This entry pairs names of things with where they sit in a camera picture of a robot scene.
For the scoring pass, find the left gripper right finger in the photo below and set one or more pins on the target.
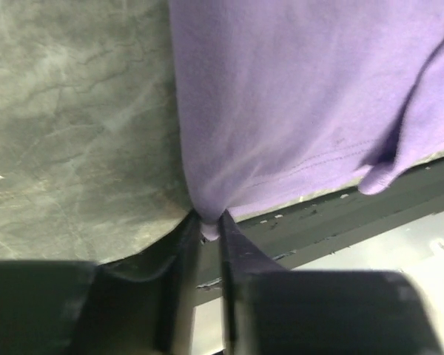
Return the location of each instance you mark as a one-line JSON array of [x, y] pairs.
[[268, 309]]

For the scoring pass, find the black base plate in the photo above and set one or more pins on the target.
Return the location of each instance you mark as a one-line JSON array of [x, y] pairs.
[[306, 231]]

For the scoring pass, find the purple t shirt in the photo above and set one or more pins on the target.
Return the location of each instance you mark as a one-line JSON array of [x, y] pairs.
[[281, 99]]

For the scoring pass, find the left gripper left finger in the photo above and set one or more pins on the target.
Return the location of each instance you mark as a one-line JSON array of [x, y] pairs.
[[142, 304]]

